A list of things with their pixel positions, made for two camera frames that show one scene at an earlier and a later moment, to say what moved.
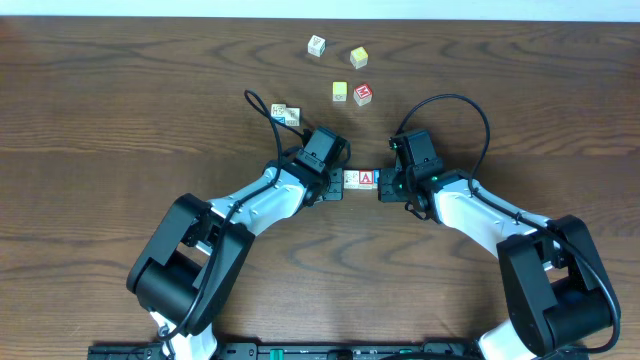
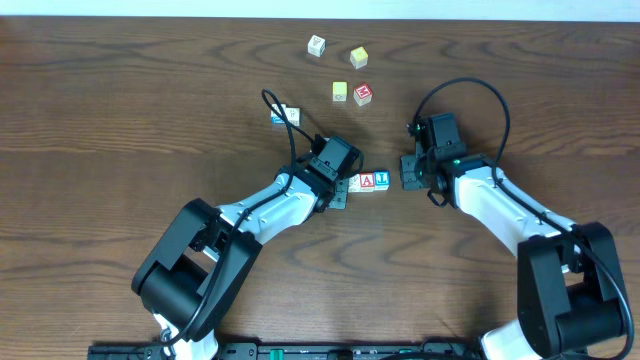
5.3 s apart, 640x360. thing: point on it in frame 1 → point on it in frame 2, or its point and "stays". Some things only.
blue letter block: [376, 178] stays
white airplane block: [351, 179] stays
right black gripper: [385, 192] → [409, 180]
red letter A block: [366, 179] stays
